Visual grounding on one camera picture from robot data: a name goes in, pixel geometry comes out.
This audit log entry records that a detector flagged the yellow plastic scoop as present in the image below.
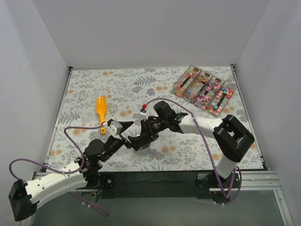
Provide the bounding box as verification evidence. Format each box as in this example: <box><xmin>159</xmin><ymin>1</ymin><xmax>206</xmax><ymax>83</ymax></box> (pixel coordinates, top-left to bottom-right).
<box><xmin>96</xmin><ymin>96</ymin><xmax>107</xmax><ymax>125</ymax></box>

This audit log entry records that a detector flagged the clear compartment candy box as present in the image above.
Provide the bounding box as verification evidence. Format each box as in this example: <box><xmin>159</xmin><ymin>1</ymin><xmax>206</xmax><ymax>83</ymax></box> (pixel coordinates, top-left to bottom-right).
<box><xmin>172</xmin><ymin>65</ymin><xmax>237</xmax><ymax>117</ymax></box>

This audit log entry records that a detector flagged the clear plastic jar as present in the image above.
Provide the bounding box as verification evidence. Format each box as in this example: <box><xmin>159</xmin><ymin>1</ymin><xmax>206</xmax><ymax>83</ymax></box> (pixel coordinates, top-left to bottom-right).
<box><xmin>136</xmin><ymin>146</ymin><xmax>150</xmax><ymax>157</ymax></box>

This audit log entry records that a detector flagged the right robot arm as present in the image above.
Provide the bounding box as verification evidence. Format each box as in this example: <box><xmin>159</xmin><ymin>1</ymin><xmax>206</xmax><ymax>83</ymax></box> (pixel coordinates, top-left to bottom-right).
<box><xmin>141</xmin><ymin>100</ymin><xmax>255</xmax><ymax>187</ymax></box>

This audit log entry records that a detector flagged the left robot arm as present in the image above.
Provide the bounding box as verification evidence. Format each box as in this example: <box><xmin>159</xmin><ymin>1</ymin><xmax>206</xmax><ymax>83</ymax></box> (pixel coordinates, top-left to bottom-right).
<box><xmin>8</xmin><ymin>120</ymin><xmax>159</xmax><ymax>222</ymax></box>

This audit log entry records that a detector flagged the floral patterned table mat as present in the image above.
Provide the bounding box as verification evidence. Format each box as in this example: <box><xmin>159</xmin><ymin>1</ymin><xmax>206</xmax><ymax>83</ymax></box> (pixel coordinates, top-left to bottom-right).
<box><xmin>46</xmin><ymin>65</ymin><xmax>264</xmax><ymax>172</ymax></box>

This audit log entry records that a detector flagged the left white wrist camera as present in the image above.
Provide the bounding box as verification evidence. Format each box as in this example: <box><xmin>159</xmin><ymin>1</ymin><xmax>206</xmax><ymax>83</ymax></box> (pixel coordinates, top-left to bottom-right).
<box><xmin>102</xmin><ymin>120</ymin><xmax>123</xmax><ymax>140</ymax></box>

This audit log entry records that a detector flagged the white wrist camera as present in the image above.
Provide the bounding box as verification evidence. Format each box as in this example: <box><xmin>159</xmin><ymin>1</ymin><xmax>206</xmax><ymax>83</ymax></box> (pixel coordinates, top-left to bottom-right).
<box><xmin>139</xmin><ymin>104</ymin><xmax>147</xmax><ymax>116</ymax></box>
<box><xmin>102</xmin><ymin>120</ymin><xmax>123</xmax><ymax>140</ymax></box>

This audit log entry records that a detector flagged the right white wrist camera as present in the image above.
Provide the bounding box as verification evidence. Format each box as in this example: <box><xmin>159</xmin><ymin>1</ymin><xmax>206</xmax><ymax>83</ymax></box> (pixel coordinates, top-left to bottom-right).
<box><xmin>139</xmin><ymin>104</ymin><xmax>147</xmax><ymax>116</ymax></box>

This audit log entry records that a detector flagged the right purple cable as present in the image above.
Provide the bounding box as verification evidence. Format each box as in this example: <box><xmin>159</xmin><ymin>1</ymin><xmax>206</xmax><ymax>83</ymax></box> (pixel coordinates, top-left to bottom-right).
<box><xmin>141</xmin><ymin>98</ymin><xmax>242</xmax><ymax>206</ymax></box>

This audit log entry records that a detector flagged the purple cable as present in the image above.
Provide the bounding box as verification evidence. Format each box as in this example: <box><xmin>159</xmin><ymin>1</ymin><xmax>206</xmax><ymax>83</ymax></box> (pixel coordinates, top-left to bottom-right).
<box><xmin>141</xmin><ymin>98</ymin><xmax>242</xmax><ymax>206</ymax></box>
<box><xmin>8</xmin><ymin>123</ymin><xmax>110</xmax><ymax>217</ymax></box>

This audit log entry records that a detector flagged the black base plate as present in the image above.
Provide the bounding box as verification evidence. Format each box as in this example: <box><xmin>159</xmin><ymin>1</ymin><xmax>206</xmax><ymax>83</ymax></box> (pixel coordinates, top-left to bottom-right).
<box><xmin>94</xmin><ymin>170</ymin><xmax>242</xmax><ymax>200</ymax></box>

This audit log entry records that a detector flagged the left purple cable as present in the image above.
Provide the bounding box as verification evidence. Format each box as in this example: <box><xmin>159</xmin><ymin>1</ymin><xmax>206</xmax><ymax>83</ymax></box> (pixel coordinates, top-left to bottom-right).
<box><xmin>8</xmin><ymin>123</ymin><xmax>110</xmax><ymax>217</ymax></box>

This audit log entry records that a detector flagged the aluminium frame rail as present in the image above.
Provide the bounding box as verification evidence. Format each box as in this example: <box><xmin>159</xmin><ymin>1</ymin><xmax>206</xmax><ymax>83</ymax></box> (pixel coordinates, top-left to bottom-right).
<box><xmin>21</xmin><ymin>171</ymin><xmax>294</xmax><ymax>226</ymax></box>

